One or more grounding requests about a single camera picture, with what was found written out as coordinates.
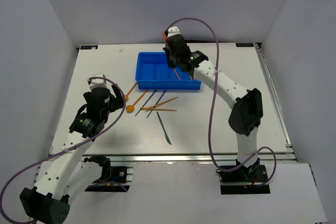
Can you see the orange chopstick lower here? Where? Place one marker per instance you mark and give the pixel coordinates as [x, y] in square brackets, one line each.
[157, 109]

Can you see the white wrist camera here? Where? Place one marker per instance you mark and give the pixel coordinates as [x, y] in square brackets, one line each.
[97, 81]
[172, 31]

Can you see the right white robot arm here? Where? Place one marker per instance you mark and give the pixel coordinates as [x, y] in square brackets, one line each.
[246, 105]

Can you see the orange spoon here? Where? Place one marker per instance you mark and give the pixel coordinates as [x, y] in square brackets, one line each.
[126, 96]
[131, 108]

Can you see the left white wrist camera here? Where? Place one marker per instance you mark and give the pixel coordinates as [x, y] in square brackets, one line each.
[97, 81]

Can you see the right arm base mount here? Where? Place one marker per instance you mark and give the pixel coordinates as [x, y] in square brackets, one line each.
[235, 183]

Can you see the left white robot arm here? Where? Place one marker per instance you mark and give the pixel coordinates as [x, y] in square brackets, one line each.
[50, 198]

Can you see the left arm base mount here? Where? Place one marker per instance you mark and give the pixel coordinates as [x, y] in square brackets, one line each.
[113, 178]

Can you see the orange chopstick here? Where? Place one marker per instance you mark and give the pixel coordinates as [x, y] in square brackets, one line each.
[158, 104]
[157, 109]

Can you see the dark blue plastic knife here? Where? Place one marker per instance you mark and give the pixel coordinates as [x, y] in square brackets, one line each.
[164, 130]

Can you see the blue divided plastic tray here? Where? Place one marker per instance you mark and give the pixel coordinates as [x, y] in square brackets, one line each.
[152, 72]

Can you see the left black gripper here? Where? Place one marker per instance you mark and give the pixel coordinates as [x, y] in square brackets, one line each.
[118, 102]

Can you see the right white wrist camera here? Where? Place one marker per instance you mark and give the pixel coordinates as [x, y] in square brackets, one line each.
[172, 31]

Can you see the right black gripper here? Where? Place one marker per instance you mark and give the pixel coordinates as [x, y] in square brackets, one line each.
[170, 64]

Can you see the dark blue chopstick left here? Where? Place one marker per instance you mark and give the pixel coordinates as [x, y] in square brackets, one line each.
[149, 98]

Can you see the orange chopstick upper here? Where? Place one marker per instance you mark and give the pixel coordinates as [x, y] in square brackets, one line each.
[158, 104]

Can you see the red-orange plastic knife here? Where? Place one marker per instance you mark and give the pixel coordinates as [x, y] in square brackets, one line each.
[176, 73]

